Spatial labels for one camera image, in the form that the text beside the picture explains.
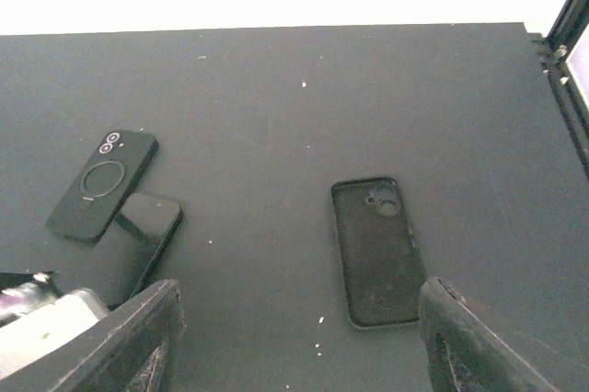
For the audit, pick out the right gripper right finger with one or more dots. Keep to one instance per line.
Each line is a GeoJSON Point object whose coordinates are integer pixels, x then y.
{"type": "Point", "coordinates": [463, 353]}

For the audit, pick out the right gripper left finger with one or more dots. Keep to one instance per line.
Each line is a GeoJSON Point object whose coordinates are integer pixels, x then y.
{"type": "Point", "coordinates": [133, 348]}

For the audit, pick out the right black frame post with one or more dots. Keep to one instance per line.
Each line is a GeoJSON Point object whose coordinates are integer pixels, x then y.
{"type": "Point", "coordinates": [566, 31]}

